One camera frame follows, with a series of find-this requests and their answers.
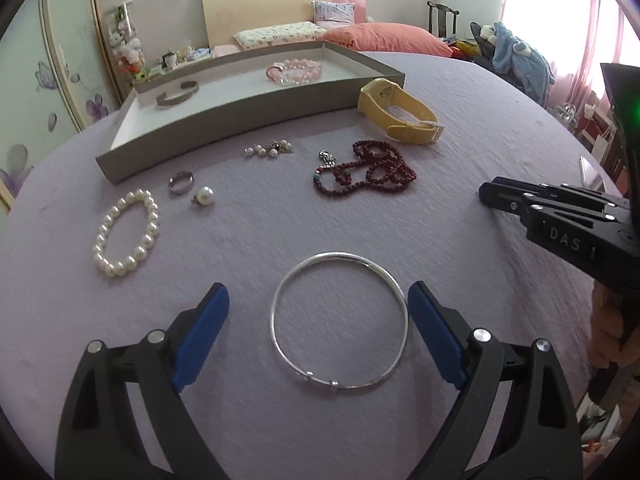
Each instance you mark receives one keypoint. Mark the grey cardboard tray box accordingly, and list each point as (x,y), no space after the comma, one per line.
(225,110)

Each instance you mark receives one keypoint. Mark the floral sliding wardrobe doors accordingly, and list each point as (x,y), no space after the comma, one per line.
(65,60)

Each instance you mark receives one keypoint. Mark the white smartphone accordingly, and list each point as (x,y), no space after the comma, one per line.
(586,167)

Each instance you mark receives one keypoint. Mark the dark grey garment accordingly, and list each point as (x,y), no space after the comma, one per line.
(482,42)

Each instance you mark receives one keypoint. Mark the clear tube of plush toys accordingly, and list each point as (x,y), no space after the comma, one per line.
(127,50)

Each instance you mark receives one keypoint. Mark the pink curtain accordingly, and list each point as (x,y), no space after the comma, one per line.
(590,35)

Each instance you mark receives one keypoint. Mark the red and yellow toy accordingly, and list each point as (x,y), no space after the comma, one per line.
(462,49)

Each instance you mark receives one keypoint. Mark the white mug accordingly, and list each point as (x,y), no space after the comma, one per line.
(170,60)

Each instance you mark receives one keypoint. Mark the yellow wrist watch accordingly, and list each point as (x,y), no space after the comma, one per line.
(380,105)

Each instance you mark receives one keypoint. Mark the small white printed pillow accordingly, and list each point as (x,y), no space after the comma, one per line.
(332,12)

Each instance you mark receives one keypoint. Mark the pink bed mattress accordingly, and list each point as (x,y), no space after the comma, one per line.
(225,50)

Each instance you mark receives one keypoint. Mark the single pearl earring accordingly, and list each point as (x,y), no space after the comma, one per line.
(205,195)

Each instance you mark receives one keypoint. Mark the light blue plush garment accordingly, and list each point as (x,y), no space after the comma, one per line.
(525,65)

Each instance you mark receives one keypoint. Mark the thin silver bangle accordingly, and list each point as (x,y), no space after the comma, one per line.
(272,310)

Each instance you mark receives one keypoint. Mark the pearl cluster earrings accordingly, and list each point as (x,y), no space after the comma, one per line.
(260,150)

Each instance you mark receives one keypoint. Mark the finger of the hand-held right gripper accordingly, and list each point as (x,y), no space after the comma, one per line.
(565,191)
(505,200)

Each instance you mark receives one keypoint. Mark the patterned flat pillow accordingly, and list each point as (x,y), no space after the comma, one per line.
(280,35)

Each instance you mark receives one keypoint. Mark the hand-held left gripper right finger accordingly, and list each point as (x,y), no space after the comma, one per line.
(435,340)

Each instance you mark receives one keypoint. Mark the dark wooden chair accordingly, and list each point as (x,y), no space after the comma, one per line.
(442,9)

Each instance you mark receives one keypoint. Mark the person's right hand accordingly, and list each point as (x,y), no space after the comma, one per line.
(602,330)

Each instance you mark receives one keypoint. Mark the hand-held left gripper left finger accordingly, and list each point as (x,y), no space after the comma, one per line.
(200,340)

